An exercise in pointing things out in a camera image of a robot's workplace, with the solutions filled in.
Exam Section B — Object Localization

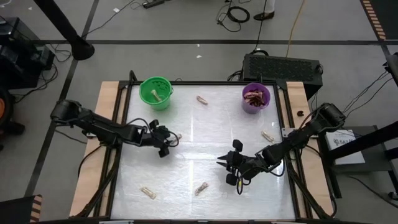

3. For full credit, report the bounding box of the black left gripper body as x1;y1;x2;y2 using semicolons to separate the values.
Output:
144;119;171;159

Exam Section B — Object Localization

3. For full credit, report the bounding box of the dark grey stand base plate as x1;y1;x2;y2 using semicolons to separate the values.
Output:
313;119;398;200

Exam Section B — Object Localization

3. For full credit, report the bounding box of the person's shoe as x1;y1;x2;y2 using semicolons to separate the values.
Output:
253;11;275;21

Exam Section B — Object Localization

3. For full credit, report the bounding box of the coiled black cable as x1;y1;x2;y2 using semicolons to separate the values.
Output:
216;1;251;33

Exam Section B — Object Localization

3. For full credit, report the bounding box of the green plastic halloween bucket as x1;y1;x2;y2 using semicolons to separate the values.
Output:
138;76;174;111

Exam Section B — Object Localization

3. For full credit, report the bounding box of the light wooden base board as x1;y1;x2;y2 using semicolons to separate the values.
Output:
68;80;335;218

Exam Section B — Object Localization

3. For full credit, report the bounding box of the black equipment cart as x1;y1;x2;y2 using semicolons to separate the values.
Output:
0;16;56;91

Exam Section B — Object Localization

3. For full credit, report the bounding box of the black pole stand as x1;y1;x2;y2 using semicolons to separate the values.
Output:
33;0;96;62

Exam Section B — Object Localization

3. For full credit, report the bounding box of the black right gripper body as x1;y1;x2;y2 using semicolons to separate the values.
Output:
226;139;262;187

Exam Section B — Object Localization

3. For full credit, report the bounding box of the black perforated computer case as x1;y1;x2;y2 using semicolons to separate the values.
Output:
241;54;324;100

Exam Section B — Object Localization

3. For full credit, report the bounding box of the black stand beam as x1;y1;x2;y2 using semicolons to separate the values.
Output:
328;120;398;162

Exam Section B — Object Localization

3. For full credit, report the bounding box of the black power strip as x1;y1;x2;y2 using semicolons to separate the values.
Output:
142;0;165;9

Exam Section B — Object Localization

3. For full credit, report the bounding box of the purple plastic halloween bucket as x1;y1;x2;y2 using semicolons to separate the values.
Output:
241;82;271;115

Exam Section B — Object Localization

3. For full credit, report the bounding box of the black hazard striped mat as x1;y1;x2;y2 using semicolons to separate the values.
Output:
0;194;43;224
360;0;398;41

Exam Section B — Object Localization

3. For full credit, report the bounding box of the person's leg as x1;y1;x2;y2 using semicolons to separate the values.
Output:
264;0;277;14

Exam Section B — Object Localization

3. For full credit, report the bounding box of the black orange round object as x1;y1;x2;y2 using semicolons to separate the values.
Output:
0;86;26;152

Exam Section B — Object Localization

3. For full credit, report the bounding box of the white printed box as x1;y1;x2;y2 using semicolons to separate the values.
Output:
325;129;366;166

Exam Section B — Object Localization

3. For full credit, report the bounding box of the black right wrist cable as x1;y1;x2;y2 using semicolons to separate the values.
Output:
235;179;249;196

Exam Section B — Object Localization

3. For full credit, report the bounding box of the black floor cable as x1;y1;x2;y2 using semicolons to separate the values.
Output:
248;0;269;57

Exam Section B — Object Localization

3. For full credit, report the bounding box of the yellow floor cable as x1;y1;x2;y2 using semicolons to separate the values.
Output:
285;0;307;58

